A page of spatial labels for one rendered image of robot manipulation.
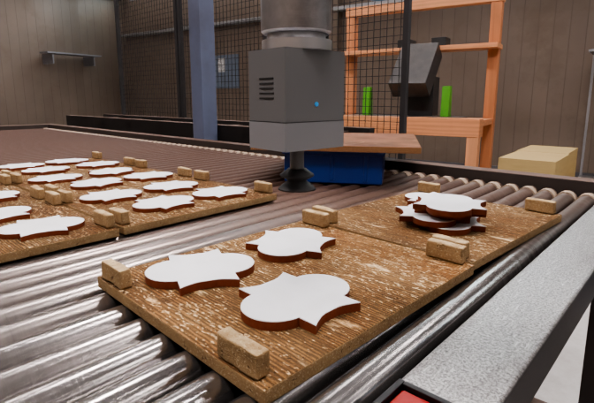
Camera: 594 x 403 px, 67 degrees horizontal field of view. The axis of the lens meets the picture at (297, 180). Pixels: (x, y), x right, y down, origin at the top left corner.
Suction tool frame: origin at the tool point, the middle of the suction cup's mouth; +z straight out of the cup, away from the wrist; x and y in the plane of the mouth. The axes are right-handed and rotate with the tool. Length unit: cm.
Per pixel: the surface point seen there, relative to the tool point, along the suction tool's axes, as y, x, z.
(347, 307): -2.8, 5.6, 13.2
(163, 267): 8.2, -18.6, 12.8
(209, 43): -98, -186, -39
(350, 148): -64, -50, 4
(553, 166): -304, -79, 37
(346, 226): -28.4, -18.5, 14.1
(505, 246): -40.5, 6.2, 14.3
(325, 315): 0.6, 5.5, 13.2
